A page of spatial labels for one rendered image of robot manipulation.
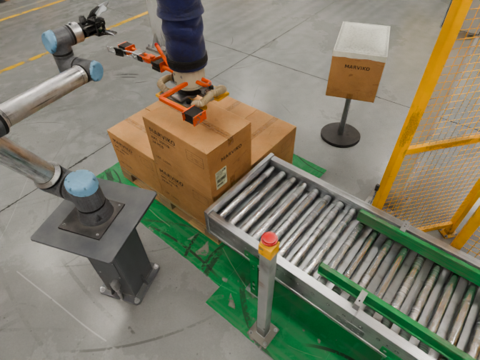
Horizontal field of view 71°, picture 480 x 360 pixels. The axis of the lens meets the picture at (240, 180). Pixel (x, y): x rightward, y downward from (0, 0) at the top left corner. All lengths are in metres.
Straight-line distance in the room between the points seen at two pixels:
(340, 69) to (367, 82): 0.24
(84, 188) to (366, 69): 2.21
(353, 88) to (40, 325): 2.88
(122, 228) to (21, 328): 1.13
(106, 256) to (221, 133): 0.94
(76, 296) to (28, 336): 0.34
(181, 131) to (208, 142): 0.21
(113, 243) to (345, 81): 2.16
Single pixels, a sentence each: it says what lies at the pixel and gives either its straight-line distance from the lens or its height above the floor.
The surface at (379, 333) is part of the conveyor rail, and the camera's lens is 1.83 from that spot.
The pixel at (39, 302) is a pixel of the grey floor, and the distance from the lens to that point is 2.83.
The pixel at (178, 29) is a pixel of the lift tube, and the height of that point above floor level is 1.55.
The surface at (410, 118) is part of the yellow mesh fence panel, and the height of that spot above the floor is 1.21.
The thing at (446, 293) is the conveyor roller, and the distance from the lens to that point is 2.12.
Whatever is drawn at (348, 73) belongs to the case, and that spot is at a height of 0.85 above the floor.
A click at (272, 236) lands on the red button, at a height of 1.04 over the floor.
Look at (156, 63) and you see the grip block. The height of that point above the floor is 1.27.
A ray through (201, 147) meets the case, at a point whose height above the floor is 0.94.
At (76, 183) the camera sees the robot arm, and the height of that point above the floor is 1.03.
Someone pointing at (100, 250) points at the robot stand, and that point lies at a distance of 1.90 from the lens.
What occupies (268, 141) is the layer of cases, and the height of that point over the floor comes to 0.54.
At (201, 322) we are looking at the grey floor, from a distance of 2.41.
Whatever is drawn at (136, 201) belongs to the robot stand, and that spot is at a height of 0.75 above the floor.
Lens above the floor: 2.22
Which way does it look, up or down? 46 degrees down
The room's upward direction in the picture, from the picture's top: 2 degrees counter-clockwise
